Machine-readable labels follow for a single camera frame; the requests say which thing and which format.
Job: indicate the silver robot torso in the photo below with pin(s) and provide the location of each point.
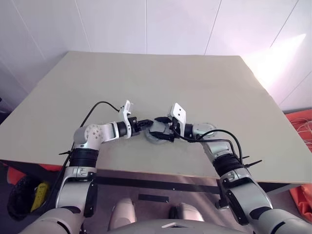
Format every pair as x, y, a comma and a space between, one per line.
156, 228

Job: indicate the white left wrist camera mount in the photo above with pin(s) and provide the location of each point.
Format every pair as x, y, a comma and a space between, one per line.
126, 112

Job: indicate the pale right robot leg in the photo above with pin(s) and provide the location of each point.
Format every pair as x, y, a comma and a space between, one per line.
187, 212

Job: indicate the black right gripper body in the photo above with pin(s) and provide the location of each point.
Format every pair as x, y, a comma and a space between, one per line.
175, 129

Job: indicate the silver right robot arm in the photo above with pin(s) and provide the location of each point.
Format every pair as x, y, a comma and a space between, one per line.
243, 190

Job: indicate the yellow object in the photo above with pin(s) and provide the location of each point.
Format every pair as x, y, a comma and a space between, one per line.
39, 197

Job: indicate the black table frame bar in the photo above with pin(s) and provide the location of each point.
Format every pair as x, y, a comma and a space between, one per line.
146, 184

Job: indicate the grey hinged motor lid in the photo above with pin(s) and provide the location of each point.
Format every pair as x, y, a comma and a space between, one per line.
158, 127

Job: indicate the grey motor housing copper windings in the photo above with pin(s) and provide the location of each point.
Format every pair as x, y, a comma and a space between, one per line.
156, 141

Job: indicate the pale left robot leg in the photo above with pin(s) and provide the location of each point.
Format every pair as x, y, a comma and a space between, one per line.
123, 212

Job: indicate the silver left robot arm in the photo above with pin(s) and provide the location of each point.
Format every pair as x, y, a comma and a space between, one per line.
92, 134

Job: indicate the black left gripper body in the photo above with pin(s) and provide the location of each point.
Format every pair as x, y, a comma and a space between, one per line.
134, 125

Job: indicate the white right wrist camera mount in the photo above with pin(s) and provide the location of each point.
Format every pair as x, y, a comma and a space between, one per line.
178, 114

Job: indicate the pale robot leg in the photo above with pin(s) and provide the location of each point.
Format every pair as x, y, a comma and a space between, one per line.
187, 212
123, 212

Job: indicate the black round bin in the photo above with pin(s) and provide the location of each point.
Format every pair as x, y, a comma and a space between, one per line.
18, 200

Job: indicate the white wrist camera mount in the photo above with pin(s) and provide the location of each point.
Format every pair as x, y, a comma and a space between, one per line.
178, 114
126, 112

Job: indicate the black floor tape strip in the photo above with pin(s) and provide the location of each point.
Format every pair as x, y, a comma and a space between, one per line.
153, 198

